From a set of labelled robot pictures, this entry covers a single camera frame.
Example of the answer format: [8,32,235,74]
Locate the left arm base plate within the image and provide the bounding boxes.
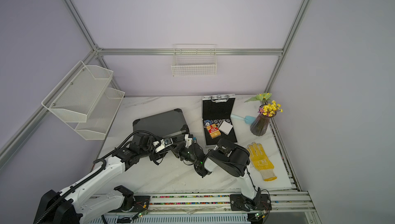
[110,195,151,213]

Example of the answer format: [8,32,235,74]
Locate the white card deck box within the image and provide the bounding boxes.
[218,121,233,135]

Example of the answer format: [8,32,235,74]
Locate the row of poker chips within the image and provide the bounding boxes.
[203,119,232,127]

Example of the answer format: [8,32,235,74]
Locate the silver aluminium poker case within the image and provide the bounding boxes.
[202,94,238,149]

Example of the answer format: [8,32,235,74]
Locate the yellow dotted work glove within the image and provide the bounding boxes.
[247,142,277,181]

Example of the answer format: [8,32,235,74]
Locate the white two-tier mesh shelf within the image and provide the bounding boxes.
[42,61,124,140]

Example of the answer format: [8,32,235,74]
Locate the purple glass vase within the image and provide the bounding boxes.
[250,113,273,136]

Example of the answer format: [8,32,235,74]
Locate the white wire wall basket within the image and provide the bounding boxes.
[171,44,217,77]

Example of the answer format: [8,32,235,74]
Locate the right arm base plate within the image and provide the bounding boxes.
[229,193,272,212]

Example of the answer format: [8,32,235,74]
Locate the dark grey poker case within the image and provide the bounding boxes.
[133,109,189,138]

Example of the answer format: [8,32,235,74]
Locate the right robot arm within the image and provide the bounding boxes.
[170,135,272,213]

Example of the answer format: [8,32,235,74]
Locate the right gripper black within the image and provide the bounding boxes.
[170,142,200,165]

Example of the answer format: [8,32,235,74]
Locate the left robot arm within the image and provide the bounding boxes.
[34,130,173,224]

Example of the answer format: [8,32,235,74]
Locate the teal plastic scoop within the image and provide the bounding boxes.
[230,114,256,125]

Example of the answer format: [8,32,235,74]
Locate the yellow artificial flowers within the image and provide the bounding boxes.
[245,92,283,118]

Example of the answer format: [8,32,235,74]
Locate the aluminium frame rail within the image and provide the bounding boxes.
[58,191,317,216]

